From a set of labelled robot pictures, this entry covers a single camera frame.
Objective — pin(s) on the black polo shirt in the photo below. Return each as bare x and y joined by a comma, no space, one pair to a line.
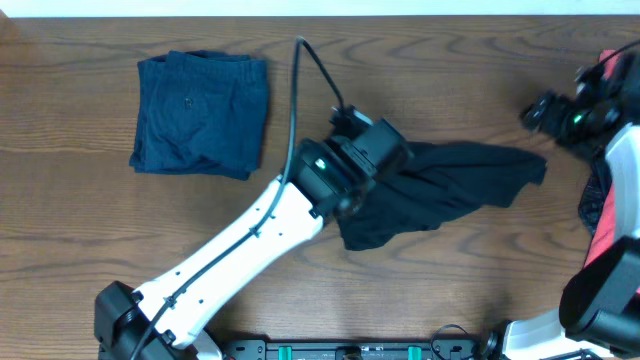
442,183

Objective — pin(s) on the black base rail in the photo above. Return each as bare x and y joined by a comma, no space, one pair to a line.
455,348

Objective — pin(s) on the red shirt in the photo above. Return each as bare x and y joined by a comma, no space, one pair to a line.
620,217

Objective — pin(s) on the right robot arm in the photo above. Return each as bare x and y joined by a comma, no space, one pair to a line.
598,315

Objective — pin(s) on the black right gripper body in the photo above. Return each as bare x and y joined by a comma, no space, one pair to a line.
554,122

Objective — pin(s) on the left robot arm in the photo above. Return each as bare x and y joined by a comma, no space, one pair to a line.
165,318

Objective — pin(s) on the dark patterned garment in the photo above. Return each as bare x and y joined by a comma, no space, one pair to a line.
592,201

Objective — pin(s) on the folded dark blue shorts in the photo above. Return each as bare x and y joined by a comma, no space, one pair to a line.
200,112

